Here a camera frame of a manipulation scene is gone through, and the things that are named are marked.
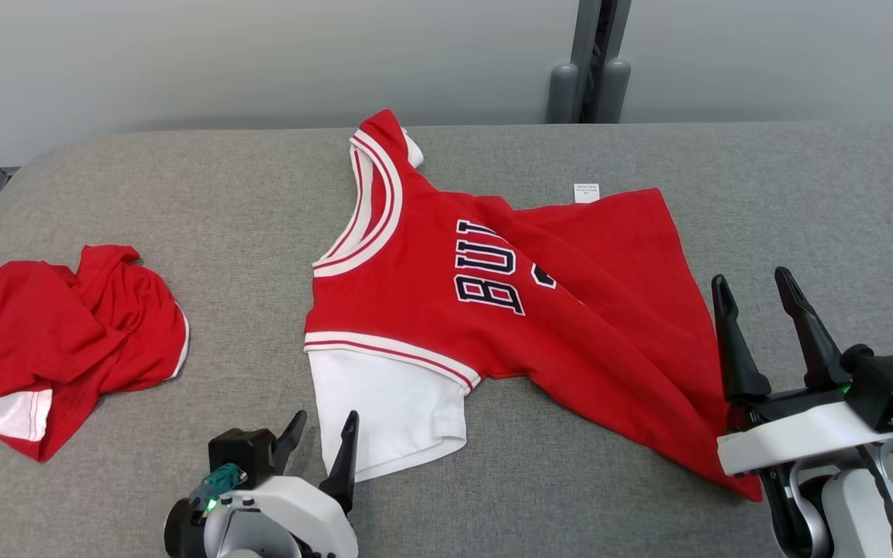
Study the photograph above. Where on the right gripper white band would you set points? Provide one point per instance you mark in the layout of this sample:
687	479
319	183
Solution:
795	442

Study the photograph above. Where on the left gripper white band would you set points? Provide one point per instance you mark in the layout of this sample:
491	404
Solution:
315	515

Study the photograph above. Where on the red basketball jersey white trim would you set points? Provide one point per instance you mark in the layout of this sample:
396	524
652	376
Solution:
594	310

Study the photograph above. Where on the red shorts white side stripe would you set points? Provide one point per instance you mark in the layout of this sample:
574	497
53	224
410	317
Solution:
67	325

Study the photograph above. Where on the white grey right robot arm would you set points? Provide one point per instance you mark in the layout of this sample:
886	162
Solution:
842	519

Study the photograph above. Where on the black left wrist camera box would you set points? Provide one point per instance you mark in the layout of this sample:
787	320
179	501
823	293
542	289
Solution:
241	453

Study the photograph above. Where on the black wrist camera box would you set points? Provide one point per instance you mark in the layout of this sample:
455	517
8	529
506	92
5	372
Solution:
241	453
892	384

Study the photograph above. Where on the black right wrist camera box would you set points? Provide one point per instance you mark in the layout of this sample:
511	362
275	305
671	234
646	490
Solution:
892	384

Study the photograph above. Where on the grey partition post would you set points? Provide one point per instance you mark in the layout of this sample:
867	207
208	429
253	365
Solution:
590	70

